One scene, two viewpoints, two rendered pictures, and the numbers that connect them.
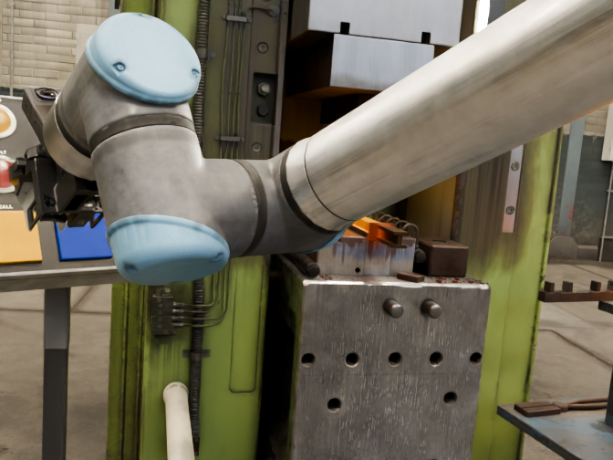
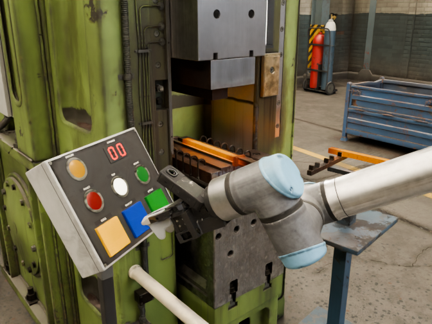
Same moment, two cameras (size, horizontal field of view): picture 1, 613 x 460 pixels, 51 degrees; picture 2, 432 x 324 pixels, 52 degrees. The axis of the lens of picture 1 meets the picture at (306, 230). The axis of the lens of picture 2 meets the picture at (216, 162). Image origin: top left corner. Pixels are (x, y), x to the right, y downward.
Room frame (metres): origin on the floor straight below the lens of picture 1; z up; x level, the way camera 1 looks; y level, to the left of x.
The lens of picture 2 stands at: (-0.09, 0.59, 1.51)
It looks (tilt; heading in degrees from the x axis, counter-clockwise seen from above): 19 degrees down; 334
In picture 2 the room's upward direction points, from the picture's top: straight up
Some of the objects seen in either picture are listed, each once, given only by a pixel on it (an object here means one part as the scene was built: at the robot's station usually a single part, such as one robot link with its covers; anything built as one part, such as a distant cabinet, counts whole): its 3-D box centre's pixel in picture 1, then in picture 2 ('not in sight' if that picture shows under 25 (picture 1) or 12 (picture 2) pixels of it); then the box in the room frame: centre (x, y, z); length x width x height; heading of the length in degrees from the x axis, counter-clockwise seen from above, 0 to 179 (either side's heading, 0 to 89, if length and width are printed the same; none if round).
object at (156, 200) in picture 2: not in sight; (157, 205); (0.99, 0.25, 1.01); 0.07 x 0.05 x 0.07; 129
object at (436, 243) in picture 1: (437, 256); (256, 161); (1.34, -0.28, 0.95); 0.12 x 0.08 x 0.06; 14
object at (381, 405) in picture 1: (348, 348); (207, 215); (1.47, -0.12, 0.69); 0.56 x 0.38 x 0.45; 14
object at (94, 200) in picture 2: (1, 173); (94, 200); (0.90, 0.43, 1.09); 0.05 x 0.03 x 0.04; 104
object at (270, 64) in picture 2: not in sight; (270, 74); (1.44, -0.40, 1.27); 0.09 x 0.02 x 0.17; 104
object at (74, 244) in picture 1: (82, 235); (136, 219); (0.93, 0.33, 1.01); 0.07 x 0.05 x 0.07; 129
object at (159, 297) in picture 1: (166, 313); not in sight; (1.27, 0.27, 0.80); 0.06 x 0.03 x 0.14; 104
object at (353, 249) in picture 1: (337, 236); (197, 159); (1.44, -0.07, 0.96); 0.42 x 0.20 x 0.09; 14
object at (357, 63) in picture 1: (350, 74); (195, 67); (1.44, -0.07, 1.32); 0.42 x 0.20 x 0.10; 14
